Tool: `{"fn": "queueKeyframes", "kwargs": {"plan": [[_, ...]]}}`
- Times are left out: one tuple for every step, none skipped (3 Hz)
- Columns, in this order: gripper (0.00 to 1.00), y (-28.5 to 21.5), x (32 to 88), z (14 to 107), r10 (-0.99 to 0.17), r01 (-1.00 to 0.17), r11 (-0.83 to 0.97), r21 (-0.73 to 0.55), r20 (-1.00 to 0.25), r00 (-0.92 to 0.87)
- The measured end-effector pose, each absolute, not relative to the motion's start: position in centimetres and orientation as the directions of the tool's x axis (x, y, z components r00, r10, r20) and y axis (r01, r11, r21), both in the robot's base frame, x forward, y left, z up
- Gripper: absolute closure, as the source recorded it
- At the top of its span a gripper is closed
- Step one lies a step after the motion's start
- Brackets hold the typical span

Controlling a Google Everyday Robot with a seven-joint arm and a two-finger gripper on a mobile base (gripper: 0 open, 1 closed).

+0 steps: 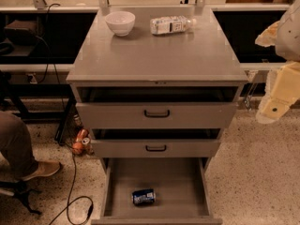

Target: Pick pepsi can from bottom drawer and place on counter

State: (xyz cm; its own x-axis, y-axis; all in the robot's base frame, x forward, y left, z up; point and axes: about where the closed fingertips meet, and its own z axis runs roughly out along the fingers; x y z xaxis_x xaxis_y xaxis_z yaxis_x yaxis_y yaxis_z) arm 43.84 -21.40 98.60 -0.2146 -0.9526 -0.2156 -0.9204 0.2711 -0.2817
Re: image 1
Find grey bottom drawer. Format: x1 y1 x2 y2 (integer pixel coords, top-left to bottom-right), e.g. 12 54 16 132
91 157 222 225

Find red can on floor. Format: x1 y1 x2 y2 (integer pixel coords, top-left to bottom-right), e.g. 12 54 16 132
75 128 89 143

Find dark box on shelf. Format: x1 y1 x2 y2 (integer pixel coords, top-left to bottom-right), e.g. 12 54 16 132
4 20 38 46

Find black cable on floor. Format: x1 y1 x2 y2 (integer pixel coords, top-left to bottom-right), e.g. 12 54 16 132
46 153 95 225

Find clear plastic water bottle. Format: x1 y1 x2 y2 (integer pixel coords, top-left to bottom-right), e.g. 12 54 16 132
150 16 197 36

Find blue pepsi can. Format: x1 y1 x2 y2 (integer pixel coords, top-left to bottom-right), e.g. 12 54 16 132
132 188 156 205

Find black top drawer handle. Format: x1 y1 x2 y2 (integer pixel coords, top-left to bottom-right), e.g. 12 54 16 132
143 110 171 118

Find tan shoe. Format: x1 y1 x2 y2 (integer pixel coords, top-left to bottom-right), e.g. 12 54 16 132
21 160 61 182

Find white ceramic bowl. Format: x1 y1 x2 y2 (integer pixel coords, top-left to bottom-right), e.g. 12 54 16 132
105 11 135 37

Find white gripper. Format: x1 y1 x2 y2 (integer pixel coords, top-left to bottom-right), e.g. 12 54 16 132
255 22 300 124

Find grey middle drawer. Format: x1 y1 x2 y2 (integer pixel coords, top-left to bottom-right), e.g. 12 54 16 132
91 128 220 158

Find grey drawer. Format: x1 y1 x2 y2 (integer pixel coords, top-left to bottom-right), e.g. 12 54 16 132
77 87 236 129
91 157 222 225
91 128 220 158

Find grey drawer cabinet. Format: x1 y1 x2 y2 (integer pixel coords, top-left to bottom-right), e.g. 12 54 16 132
66 5 249 173

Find orange can on floor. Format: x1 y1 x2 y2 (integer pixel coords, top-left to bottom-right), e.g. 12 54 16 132
82 137 93 155

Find person's leg brown trousers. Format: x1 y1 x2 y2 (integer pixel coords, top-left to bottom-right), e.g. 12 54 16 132
0 112 38 180

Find black drawer handle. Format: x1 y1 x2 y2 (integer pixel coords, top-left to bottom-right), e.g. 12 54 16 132
145 145 167 152
143 110 171 118

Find black office chair base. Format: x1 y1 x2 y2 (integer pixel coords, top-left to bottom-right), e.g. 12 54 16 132
0 181 41 215

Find grey top drawer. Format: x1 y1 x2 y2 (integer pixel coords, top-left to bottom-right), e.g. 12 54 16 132
77 87 236 129

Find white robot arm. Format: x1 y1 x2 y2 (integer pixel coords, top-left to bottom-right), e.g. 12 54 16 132
255 0 300 124

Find black middle drawer handle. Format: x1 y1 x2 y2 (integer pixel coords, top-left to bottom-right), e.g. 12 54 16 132
145 145 167 152

